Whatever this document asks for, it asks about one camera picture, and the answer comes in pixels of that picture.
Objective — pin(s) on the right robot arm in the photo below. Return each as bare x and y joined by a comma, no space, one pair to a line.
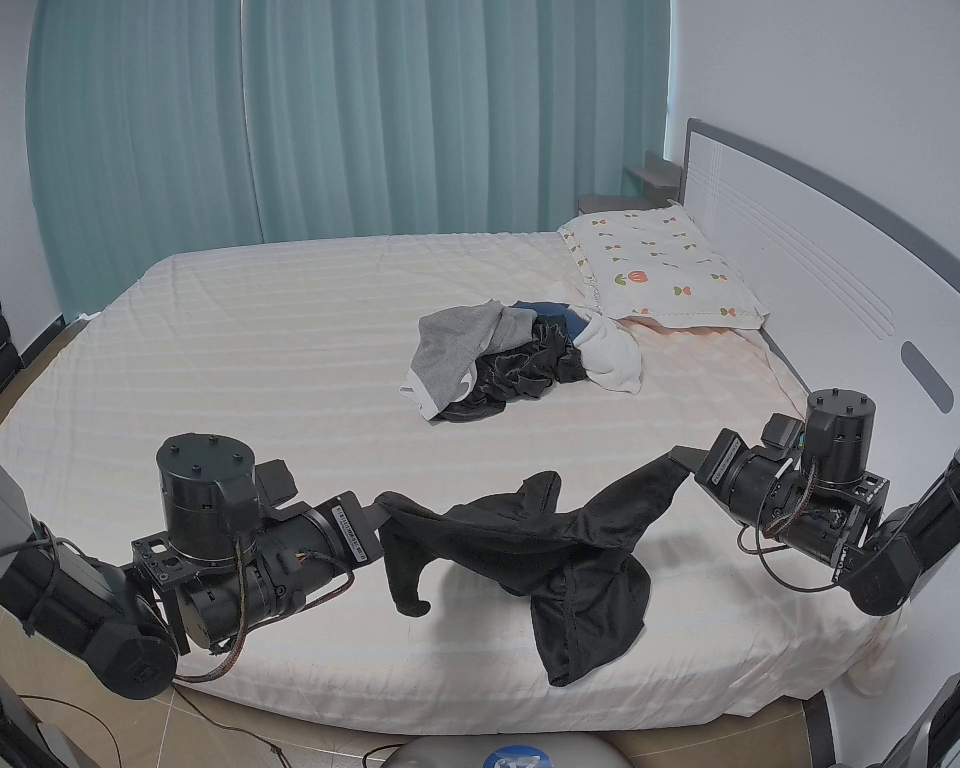
840,435

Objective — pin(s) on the grey bedside table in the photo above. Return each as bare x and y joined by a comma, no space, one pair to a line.
637,191

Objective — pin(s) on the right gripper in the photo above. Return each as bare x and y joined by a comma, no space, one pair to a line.
757,487

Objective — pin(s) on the pile of clothes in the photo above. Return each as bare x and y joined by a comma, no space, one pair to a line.
510,367

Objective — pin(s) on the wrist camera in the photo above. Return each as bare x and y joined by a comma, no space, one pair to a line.
781,433
277,484

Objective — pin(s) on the black T-shirt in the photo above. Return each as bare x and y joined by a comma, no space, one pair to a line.
570,570

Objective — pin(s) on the black chest of drawers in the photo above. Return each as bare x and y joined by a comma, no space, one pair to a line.
6,345

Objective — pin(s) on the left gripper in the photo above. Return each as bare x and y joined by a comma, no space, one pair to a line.
315,544

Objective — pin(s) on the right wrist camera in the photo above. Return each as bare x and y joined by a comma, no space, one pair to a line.
781,433

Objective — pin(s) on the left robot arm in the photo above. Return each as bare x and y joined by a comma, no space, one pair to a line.
90,622

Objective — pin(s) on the blue-green curtain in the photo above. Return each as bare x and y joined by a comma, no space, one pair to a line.
450,112
135,135

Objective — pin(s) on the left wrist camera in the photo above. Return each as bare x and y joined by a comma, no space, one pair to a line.
277,484

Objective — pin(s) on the white printed pillow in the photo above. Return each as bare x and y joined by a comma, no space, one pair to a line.
660,262

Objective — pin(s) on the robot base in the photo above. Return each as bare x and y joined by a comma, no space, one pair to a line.
450,754

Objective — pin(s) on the bed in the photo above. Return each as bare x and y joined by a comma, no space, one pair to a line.
262,337

